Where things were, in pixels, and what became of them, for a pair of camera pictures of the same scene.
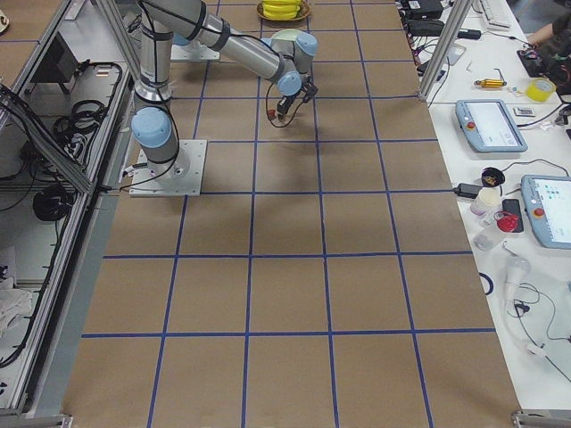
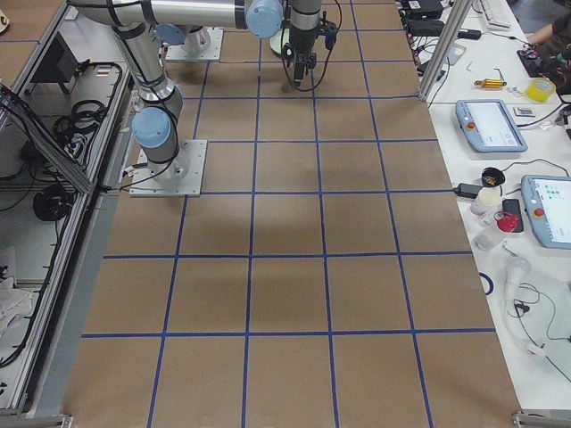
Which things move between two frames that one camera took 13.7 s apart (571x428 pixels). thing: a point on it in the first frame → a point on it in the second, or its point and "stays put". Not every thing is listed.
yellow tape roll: (540, 89) stays put
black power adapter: (467, 190) stays put
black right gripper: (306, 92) → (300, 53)
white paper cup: (486, 200) stays put
